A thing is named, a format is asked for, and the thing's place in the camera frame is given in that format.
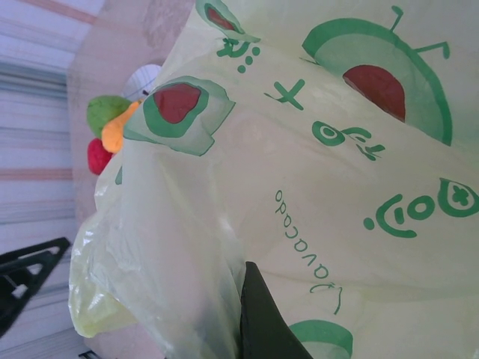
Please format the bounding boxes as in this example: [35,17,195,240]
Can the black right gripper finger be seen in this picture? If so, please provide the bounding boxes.
[239,260,314,359]

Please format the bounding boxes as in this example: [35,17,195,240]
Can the red toy strawberry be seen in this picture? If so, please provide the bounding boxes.
[86,137,115,176]

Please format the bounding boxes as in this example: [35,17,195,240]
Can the pale green avocado-print plastic bag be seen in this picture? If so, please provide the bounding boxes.
[68,0,479,359]

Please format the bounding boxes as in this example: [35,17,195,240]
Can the orange toy fruit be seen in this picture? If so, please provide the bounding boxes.
[101,99,145,153]

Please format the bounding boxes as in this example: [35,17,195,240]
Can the green toy fruit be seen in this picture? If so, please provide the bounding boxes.
[85,95,132,139]

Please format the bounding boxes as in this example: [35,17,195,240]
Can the white checked round plate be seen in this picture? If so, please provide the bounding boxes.
[121,63,165,104]

